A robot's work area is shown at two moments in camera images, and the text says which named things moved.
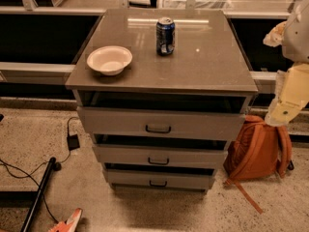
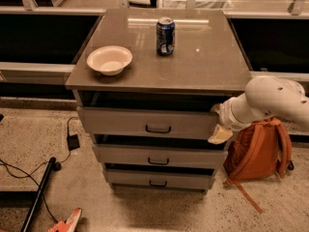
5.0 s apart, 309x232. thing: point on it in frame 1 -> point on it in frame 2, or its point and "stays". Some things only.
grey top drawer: [163, 120] stays
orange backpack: [258, 151] stays
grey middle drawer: [162, 154] stays
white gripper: [297, 39] -> [226, 116]
